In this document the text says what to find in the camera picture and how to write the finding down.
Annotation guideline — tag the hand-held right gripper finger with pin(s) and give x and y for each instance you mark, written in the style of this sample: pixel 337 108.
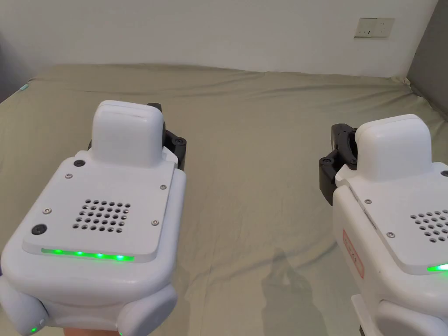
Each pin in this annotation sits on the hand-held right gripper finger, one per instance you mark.
pixel 341 140

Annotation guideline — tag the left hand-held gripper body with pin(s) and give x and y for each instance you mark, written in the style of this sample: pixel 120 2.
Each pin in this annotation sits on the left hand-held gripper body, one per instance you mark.
pixel 105 224

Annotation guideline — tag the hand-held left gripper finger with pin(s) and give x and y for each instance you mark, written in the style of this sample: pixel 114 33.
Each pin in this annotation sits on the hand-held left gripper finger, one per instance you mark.
pixel 177 147

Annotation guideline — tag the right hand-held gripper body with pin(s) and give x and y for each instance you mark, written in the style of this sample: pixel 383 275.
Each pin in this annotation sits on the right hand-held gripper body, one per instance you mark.
pixel 395 217

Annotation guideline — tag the person's left hand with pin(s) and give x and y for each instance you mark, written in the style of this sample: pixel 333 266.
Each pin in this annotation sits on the person's left hand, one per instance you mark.
pixel 89 332

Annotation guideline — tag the bed with beige sheet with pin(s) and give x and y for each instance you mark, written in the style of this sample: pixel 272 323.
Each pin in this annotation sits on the bed with beige sheet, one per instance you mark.
pixel 252 147

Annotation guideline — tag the grey padded headboard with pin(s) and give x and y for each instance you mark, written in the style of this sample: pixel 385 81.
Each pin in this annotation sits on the grey padded headboard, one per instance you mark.
pixel 432 59

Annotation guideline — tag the white wall socket panel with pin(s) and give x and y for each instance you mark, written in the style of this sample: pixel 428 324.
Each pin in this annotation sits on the white wall socket panel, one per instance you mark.
pixel 373 28

